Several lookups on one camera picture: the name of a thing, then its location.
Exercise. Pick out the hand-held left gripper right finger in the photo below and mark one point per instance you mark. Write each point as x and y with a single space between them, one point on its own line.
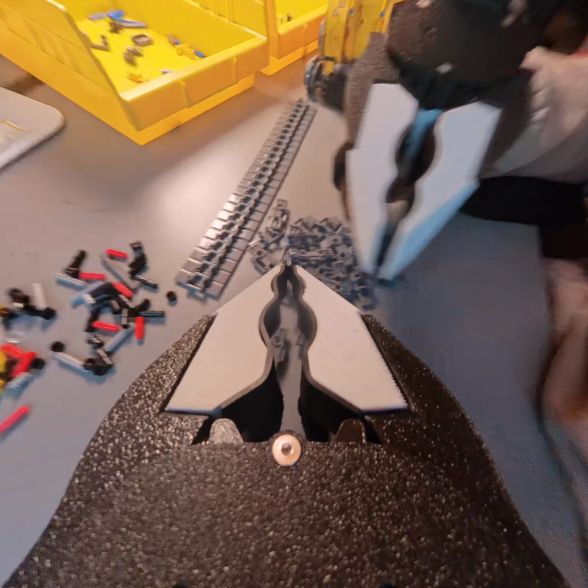
353 363

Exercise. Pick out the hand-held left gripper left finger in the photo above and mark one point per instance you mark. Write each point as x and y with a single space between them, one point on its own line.
225 363

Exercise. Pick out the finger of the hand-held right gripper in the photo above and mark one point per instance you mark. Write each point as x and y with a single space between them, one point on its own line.
459 160
372 160

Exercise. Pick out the pile of grey track links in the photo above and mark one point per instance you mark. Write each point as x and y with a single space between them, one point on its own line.
321 248

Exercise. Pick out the yellow toy robot vehicle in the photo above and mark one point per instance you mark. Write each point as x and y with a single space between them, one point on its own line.
344 36

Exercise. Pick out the pile of small building pieces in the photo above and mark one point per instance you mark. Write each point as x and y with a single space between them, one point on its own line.
110 298

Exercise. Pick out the person's right forearm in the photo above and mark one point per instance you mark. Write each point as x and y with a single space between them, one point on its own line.
551 115

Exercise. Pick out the grey desk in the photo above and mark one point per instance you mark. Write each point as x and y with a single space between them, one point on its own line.
115 183

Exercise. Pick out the person's right hand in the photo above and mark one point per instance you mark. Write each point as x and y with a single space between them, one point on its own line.
342 174

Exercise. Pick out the black chair armrest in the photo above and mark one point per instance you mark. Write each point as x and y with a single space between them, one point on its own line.
528 216

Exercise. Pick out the yellow plastic storage bin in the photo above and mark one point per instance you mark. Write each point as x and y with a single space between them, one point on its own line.
151 101
289 36

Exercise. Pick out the single red pin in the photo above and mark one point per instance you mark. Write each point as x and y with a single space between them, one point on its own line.
13 419

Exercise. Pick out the cluster of blue grey pieces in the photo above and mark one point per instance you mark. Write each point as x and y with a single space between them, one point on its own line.
133 41

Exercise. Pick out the clipboard with diagram sheet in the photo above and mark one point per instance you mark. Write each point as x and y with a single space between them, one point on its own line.
23 128

